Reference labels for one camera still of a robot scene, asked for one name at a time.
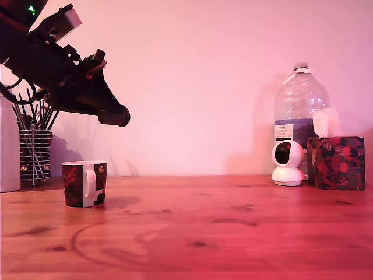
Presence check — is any dark patterned mug, white handle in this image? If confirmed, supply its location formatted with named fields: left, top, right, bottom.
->
left=61, top=160, right=108, bottom=208

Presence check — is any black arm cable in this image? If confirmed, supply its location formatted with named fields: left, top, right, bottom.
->
left=0, top=76, right=40, bottom=105

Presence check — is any white cylindrical jar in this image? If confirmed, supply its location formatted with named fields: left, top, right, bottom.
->
left=0, top=87, right=22, bottom=194

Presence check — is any wire basket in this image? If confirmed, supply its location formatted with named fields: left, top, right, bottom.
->
left=19, top=129, right=54, bottom=182

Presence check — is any large clear water bottle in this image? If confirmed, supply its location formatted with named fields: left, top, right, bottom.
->
left=273, top=61, right=330, bottom=177

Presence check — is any white tissue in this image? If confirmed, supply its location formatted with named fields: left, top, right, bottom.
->
left=312, top=108, right=341, bottom=138

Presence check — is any small white round camera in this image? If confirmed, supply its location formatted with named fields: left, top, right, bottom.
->
left=270, top=141, right=307, bottom=187

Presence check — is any thin black stick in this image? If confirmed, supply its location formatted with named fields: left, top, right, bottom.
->
left=26, top=88, right=39, bottom=131
left=39, top=100, right=46, bottom=131
left=47, top=111, right=59, bottom=131
left=12, top=105, right=27, bottom=132

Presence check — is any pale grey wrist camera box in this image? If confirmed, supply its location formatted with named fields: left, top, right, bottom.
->
left=27, top=3, right=83, bottom=44

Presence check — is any floral tissue box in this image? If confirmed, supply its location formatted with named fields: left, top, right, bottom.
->
left=307, top=136, right=366, bottom=191

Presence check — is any thin metal skewer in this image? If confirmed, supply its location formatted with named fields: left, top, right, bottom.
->
left=31, top=124, right=38, bottom=187

